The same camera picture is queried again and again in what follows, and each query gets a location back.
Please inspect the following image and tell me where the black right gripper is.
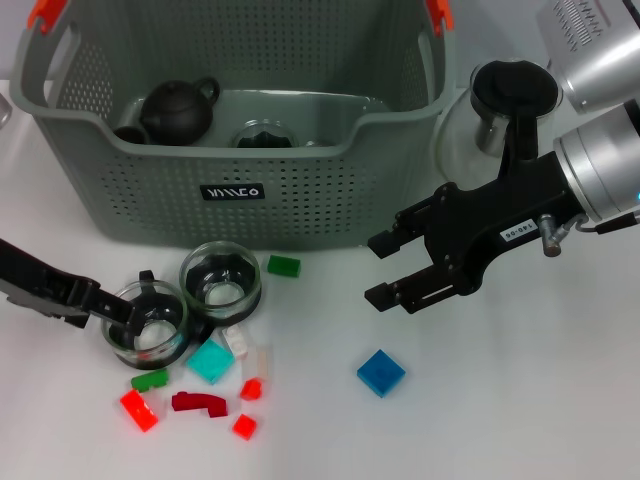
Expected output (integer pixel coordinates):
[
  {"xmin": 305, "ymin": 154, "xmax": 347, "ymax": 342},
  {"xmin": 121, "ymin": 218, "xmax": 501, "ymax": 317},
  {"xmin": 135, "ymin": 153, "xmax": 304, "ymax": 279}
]
[{"xmin": 363, "ymin": 152, "xmax": 575, "ymax": 316}]

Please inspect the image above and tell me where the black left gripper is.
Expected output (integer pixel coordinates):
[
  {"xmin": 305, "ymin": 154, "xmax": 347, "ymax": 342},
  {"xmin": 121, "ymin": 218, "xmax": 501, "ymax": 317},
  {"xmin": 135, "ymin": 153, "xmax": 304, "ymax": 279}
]
[{"xmin": 0, "ymin": 237, "xmax": 148, "ymax": 347}]

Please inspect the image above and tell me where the grey perforated storage bin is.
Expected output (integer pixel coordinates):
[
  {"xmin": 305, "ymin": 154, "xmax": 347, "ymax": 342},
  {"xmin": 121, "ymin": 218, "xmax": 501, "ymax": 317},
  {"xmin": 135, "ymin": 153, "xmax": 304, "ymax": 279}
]
[{"xmin": 9, "ymin": 0, "xmax": 456, "ymax": 251}]

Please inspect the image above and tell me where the dark green toy brick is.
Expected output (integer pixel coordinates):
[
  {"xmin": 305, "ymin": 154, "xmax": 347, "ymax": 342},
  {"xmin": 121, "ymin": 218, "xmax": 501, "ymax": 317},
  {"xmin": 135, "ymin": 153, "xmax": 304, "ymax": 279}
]
[{"xmin": 130, "ymin": 368, "xmax": 170, "ymax": 393}]

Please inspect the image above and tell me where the long red flat brick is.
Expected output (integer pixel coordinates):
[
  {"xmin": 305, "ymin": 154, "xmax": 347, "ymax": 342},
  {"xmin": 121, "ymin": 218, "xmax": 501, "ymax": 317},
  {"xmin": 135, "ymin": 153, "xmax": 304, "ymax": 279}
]
[{"xmin": 119, "ymin": 389, "xmax": 160, "ymax": 434}]

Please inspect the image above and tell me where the teal square toy brick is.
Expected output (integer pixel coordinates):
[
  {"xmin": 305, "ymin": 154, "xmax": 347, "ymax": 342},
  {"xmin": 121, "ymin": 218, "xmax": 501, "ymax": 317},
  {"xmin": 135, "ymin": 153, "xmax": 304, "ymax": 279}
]
[{"xmin": 187, "ymin": 338, "xmax": 236, "ymax": 386}]

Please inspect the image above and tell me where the blue square toy brick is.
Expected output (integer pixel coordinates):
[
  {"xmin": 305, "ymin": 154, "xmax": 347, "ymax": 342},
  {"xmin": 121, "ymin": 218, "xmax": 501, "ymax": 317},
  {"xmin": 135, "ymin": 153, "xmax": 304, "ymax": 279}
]
[{"xmin": 356, "ymin": 349, "xmax": 407, "ymax": 398}]

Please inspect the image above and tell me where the white toy brick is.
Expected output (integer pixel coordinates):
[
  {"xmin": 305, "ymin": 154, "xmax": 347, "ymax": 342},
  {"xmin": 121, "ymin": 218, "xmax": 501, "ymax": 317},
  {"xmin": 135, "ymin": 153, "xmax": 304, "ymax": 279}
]
[{"xmin": 222, "ymin": 327, "xmax": 250, "ymax": 357}]

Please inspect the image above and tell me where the dark red arch brick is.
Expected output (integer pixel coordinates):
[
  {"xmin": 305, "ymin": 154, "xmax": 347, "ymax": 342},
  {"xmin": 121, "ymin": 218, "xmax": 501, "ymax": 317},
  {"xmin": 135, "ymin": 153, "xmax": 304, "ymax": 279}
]
[{"xmin": 171, "ymin": 391, "xmax": 229, "ymax": 419}]

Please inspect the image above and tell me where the bright green toy brick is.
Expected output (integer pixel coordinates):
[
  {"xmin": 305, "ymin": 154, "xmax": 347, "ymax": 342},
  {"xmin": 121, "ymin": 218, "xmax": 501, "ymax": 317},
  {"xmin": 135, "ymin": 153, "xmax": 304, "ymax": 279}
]
[{"xmin": 267, "ymin": 254, "xmax": 303, "ymax": 278}]

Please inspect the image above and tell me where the clear translucent toy brick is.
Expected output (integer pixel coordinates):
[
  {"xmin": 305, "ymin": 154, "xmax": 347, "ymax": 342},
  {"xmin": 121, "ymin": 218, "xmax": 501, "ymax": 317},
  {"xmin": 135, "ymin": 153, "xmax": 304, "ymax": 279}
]
[{"xmin": 242, "ymin": 344, "xmax": 271, "ymax": 382}]

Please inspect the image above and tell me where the small red square brick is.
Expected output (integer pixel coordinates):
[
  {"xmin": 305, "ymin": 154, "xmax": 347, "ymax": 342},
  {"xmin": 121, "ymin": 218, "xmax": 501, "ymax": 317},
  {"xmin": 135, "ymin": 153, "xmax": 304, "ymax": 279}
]
[{"xmin": 231, "ymin": 413, "xmax": 260, "ymax": 441}]

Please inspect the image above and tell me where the black clay teapot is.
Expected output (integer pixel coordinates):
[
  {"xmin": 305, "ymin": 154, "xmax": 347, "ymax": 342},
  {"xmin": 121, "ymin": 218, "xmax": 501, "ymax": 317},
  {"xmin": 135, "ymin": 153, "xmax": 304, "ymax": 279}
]
[{"xmin": 138, "ymin": 75, "xmax": 221, "ymax": 147}]

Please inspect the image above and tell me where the right gripper cable with plug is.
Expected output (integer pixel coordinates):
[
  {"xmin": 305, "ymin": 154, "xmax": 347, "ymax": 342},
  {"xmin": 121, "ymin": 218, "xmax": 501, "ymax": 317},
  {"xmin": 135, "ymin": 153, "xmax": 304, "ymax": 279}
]
[{"xmin": 538, "ymin": 212, "xmax": 640, "ymax": 257}]

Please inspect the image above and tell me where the glass pitcher black lid handle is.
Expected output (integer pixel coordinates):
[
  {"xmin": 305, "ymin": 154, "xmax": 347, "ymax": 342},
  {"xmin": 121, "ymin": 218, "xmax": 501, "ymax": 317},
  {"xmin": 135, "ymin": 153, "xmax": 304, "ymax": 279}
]
[{"xmin": 433, "ymin": 57, "xmax": 565, "ymax": 184}]

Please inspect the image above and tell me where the orange bin handle clip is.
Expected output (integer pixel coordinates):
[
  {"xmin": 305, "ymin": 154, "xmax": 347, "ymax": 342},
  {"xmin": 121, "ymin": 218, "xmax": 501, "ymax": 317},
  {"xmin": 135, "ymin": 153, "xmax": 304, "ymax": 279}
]
[
  {"xmin": 424, "ymin": 0, "xmax": 455, "ymax": 35},
  {"xmin": 27, "ymin": 0, "xmax": 69, "ymax": 34}
]

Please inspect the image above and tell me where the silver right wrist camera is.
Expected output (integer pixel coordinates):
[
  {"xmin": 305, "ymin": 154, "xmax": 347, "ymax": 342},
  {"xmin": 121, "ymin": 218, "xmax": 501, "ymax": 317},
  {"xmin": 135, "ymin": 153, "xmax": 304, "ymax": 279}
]
[{"xmin": 537, "ymin": 0, "xmax": 640, "ymax": 116}]

